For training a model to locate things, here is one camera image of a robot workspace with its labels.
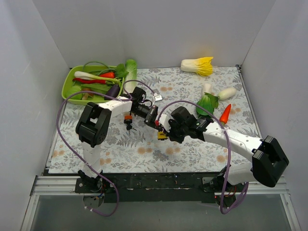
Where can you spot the green napa cabbage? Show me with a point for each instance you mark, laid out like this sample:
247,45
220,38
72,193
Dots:
131,67

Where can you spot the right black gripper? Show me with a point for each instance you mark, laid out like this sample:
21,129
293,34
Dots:
172,130

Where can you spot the orange padlock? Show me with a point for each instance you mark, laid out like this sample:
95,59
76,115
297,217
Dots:
128,122

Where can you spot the white radish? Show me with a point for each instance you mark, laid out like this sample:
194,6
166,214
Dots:
226,93

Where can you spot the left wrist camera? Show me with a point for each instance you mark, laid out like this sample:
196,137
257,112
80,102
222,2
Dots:
157,98

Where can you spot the round green cabbage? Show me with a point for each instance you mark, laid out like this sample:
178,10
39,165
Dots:
74,90

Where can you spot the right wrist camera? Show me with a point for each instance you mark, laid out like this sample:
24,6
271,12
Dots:
163,123

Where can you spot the brown mushroom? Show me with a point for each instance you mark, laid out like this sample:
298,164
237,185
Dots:
90,94

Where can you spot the green bok choy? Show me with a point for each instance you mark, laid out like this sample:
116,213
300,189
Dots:
209,102

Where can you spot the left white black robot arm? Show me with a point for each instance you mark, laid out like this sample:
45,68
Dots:
94,122

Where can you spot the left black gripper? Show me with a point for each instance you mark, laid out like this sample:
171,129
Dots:
150,116

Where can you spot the white green leek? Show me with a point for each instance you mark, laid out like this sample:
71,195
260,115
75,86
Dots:
84,75

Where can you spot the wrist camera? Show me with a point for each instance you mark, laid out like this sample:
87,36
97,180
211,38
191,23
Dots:
163,123
157,98

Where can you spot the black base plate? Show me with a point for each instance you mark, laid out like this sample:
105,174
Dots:
152,187

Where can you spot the floral table mat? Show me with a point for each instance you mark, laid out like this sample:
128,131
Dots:
139,150

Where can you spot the small orange pepper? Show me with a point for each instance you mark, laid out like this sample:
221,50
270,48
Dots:
108,75

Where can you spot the green leafy vegetable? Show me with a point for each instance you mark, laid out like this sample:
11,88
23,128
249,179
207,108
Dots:
100,88

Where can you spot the orange carrot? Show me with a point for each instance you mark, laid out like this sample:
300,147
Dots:
225,115

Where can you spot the green long beans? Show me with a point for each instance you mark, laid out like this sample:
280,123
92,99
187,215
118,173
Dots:
96,68

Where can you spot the yellow padlock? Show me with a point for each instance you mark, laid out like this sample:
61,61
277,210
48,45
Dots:
161,135

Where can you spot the green plastic tray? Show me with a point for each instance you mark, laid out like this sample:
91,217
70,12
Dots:
68,83

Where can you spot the green spinach leaf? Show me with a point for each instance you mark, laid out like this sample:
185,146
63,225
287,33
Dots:
120,71

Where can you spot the purple eggplant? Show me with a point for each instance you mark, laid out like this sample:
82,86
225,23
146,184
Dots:
113,92

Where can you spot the aluminium frame rail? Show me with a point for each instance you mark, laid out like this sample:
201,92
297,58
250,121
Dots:
66,185

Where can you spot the yellow white cabbage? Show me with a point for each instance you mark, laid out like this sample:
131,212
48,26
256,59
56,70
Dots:
201,66

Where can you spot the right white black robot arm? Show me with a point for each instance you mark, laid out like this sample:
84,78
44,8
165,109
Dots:
266,158

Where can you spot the red chili pepper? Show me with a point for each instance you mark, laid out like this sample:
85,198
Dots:
91,81

